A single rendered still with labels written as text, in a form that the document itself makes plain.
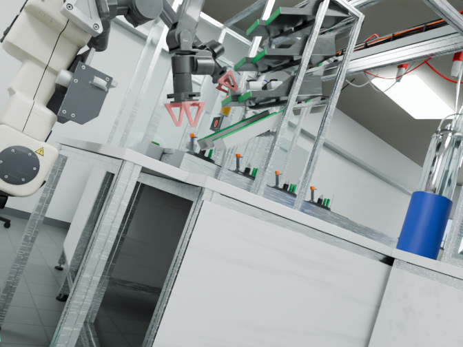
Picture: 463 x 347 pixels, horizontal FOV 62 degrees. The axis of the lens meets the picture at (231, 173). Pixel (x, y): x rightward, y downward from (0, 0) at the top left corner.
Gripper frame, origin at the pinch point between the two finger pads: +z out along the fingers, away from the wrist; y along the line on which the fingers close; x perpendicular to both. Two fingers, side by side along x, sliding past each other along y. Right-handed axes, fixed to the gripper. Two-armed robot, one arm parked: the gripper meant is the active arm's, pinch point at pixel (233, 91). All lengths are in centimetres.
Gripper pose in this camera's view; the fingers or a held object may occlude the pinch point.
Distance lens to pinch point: 157.0
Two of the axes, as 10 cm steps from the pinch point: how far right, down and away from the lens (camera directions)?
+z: 6.7, 7.3, 0.8
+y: -1.0, -0.2, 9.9
